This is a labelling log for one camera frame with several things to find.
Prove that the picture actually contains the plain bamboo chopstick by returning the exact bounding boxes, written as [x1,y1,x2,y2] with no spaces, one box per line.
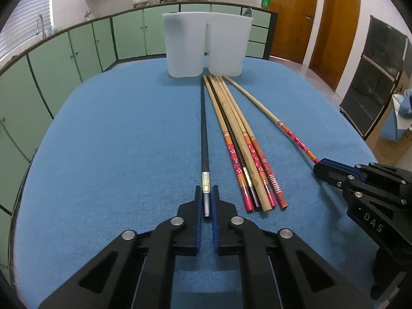
[208,75,272,211]

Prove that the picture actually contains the red floral bamboo chopstick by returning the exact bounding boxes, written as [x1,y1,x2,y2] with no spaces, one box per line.
[202,76,254,212]

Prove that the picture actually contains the brown wooden door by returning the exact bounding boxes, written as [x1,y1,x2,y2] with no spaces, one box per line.
[309,0,361,90]
[270,0,317,64]

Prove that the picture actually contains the red striped bamboo chopstick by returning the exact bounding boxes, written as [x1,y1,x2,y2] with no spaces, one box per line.
[217,76,288,209]

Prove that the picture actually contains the blue table cloth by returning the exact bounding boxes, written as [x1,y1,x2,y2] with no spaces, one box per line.
[13,59,377,308]

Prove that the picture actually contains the orange red floral chopstick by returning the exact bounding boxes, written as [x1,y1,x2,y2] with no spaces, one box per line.
[212,75,276,211]

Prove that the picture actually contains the black chopstick silver band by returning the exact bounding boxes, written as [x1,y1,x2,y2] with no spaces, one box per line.
[200,81,210,218]

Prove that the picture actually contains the thin red chopstick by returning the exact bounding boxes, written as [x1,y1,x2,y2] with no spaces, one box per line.
[223,75,319,164]

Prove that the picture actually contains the chrome sink faucet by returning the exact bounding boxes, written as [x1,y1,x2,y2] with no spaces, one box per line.
[36,14,47,39]

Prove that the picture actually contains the white double utensil holder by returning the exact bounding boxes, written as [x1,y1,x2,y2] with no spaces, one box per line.
[163,12,253,78]

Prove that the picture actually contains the silver metal spoon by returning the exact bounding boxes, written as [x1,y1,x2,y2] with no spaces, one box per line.
[242,7,252,18]

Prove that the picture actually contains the window blinds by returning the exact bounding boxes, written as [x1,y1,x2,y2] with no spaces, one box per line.
[1,0,53,57]

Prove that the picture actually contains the blue white cloth bundle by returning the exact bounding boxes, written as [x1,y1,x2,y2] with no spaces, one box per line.
[380,89,411,142]

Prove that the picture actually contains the black oven cabinet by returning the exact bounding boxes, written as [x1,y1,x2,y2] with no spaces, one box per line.
[340,16,411,139]

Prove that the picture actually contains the cardboard box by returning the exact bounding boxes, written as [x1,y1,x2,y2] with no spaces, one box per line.
[366,72,411,166]

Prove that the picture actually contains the green kitchen base cabinets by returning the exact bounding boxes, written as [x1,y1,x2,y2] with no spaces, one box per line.
[0,1,279,264]

